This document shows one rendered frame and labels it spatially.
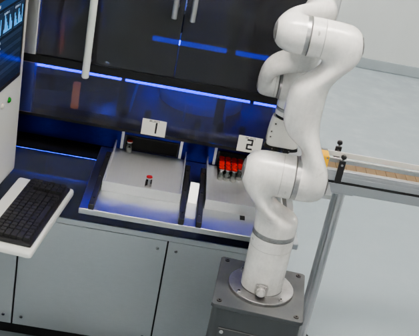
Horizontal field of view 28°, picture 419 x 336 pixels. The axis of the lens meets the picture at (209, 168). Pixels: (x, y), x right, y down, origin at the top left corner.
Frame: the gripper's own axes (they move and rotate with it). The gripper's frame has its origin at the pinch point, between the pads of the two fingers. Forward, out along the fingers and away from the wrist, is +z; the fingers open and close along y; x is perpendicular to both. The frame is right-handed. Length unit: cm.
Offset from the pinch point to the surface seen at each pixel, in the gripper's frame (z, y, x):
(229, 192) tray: 22.1, 11.6, -16.3
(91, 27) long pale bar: -26, 66, -21
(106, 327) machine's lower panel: 96, 47, -28
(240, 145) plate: 9.0, 10.1, -28.2
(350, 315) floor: 110, -62, -87
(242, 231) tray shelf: 22.3, 6.9, 8.7
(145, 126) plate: 8, 44, -28
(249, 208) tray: 19.5, 5.2, -2.0
